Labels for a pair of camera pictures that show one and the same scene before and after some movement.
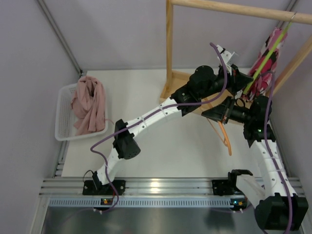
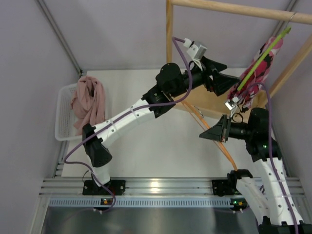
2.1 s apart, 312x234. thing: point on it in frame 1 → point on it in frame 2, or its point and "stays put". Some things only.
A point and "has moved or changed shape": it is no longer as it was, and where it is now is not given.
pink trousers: x=87 y=105 stays put
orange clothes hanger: x=226 y=142 has moved or changed shape
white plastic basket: x=64 y=127 stays put
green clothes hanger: x=270 y=54 → x=285 y=32
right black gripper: x=227 y=112 → x=225 y=129
